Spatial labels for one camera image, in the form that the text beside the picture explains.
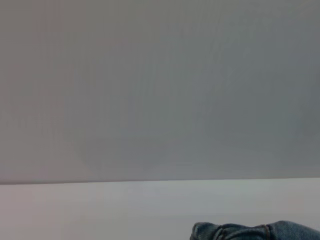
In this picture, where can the blue denim shorts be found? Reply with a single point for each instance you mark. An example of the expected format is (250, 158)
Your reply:
(250, 232)

